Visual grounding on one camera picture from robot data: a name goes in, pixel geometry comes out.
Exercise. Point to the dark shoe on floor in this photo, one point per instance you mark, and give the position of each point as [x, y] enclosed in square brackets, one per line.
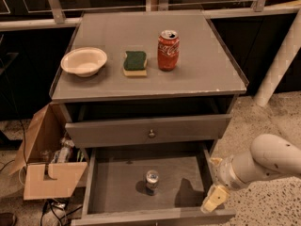
[7, 219]

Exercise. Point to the round metal drawer knob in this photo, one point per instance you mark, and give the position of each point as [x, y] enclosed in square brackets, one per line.
[151, 134]

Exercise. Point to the grey open middle drawer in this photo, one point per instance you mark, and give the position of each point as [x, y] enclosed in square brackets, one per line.
[116, 193]

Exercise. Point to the white paper bowl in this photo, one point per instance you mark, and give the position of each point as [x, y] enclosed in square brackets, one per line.
[83, 62]

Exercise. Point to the grey drawer cabinet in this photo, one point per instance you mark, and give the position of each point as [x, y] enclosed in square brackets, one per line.
[205, 81]

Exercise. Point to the open cardboard box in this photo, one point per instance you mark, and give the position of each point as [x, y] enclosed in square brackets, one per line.
[44, 179]

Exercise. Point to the blue silver redbull can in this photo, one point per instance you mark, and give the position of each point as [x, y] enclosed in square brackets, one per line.
[151, 181]

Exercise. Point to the plastic bottle in box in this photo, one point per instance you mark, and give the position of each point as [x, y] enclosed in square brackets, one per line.
[65, 151]

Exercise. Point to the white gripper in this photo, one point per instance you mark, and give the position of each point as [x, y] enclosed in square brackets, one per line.
[225, 172]

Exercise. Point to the green yellow sponge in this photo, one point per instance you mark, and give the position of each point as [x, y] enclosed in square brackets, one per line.
[135, 64]

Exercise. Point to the grey top drawer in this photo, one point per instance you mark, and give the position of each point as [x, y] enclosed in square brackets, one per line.
[93, 134]

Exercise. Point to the metal window railing frame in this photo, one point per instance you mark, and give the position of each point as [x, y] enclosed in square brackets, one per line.
[19, 15]

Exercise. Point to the red coca-cola can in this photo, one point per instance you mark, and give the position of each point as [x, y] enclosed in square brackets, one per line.
[168, 50]

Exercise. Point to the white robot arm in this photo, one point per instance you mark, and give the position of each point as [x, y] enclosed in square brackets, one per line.
[269, 157]

